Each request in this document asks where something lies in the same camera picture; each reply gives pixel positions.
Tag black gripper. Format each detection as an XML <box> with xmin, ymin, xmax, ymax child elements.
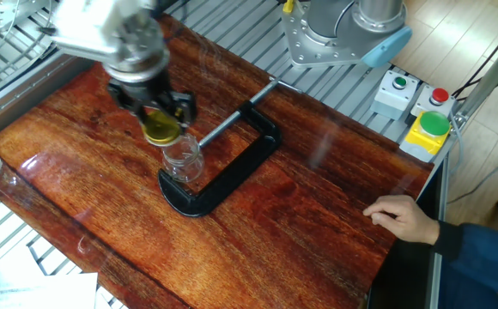
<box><xmin>106</xmin><ymin>70</ymin><xmax>198</xmax><ymax>130</ymax></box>

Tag yellow metal jar lid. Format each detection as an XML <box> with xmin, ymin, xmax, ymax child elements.
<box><xmin>141</xmin><ymin>110</ymin><xmax>182</xmax><ymax>148</ymax></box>

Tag right forearm blue sleeve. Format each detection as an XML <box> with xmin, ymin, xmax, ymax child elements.
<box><xmin>431</xmin><ymin>221</ymin><xmax>498</xmax><ymax>309</ymax></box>

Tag person's right hand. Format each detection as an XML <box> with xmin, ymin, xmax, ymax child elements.
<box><xmin>362</xmin><ymin>195</ymin><xmax>441</xmax><ymax>246</ymax></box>

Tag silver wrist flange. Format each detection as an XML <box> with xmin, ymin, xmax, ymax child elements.
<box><xmin>102</xmin><ymin>16</ymin><xmax>171</xmax><ymax>85</ymax></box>

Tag black iron C-clamp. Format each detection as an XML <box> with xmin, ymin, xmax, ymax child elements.
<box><xmin>157</xmin><ymin>76</ymin><xmax>304</xmax><ymax>218</ymax></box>

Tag perforated aluminium plate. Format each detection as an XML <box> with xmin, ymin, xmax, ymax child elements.
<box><xmin>0</xmin><ymin>0</ymin><xmax>51</xmax><ymax>31</ymax></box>

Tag white paper sheets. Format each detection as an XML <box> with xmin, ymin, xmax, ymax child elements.
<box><xmin>0</xmin><ymin>239</ymin><xmax>100</xmax><ymax>309</ymax></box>

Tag grey box small green button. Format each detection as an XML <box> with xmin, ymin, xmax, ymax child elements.
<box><xmin>369</xmin><ymin>70</ymin><xmax>421</xmax><ymax>121</ymax></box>

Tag yellow box big green button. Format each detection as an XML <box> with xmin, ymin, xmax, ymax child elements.
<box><xmin>398</xmin><ymin>110</ymin><xmax>452</xmax><ymax>163</ymax></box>

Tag grey box red button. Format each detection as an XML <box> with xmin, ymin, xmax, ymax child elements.
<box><xmin>410</xmin><ymin>84</ymin><xmax>457</xmax><ymax>119</ymax></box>

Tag aluminium frame post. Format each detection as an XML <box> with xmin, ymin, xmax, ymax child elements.
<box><xmin>452</xmin><ymin>25</ymin><xmax>498</xmax><ymax>130</ymax></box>

